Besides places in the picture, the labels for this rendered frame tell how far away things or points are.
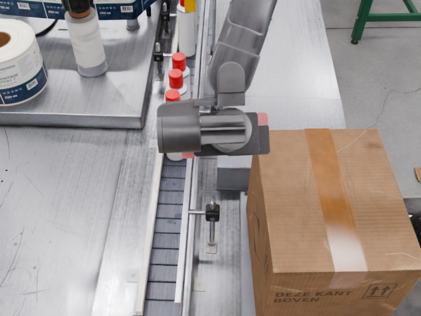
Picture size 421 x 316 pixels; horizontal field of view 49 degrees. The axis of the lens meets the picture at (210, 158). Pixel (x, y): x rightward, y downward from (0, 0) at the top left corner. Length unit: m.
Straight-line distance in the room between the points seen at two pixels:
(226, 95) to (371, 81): 2.33
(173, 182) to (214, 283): 0.26
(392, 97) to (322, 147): 1.96
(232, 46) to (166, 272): 0.55
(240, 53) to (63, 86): 0.88
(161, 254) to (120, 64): 0.66
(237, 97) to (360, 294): 0.42
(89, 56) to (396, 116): 1.82
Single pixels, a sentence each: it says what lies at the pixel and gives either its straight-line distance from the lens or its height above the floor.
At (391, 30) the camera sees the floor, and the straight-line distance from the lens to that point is 3.36.
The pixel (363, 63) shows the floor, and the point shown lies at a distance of 3.01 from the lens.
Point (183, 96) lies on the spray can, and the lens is 1.09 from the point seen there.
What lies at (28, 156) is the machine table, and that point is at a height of 0.83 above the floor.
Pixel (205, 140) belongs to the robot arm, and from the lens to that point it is 0.60.
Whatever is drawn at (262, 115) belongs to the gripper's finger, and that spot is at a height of 1.24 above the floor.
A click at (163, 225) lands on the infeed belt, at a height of 0.88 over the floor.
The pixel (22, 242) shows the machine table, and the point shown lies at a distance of 1.16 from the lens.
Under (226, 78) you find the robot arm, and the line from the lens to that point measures 0.58.
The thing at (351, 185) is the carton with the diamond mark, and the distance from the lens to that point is 0.85.
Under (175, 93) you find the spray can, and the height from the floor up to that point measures 1.08.
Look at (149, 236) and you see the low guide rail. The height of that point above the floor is 0.92.
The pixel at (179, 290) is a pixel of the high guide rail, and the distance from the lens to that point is 0.88.
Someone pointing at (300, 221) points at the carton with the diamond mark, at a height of 1.12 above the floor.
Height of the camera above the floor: 1.77
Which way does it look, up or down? 50 degrees down
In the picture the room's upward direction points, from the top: 1 degrees clockwise
